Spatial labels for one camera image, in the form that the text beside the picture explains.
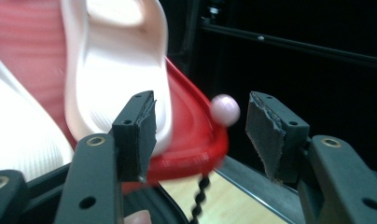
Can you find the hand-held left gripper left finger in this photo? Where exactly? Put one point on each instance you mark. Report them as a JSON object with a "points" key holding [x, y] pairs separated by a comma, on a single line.
{"points": [[133, 137]]}

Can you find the pink slipper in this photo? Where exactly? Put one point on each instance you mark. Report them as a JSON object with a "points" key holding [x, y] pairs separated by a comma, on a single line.
{"points": [[115, 77], [21, 133]]}

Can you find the red wavy shelf top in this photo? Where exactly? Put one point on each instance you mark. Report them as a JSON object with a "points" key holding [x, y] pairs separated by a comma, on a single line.
{"points": [[192, 140]]}

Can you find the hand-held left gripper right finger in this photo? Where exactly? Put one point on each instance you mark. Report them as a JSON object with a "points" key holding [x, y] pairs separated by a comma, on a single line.
{"points": [[270, 137]]}

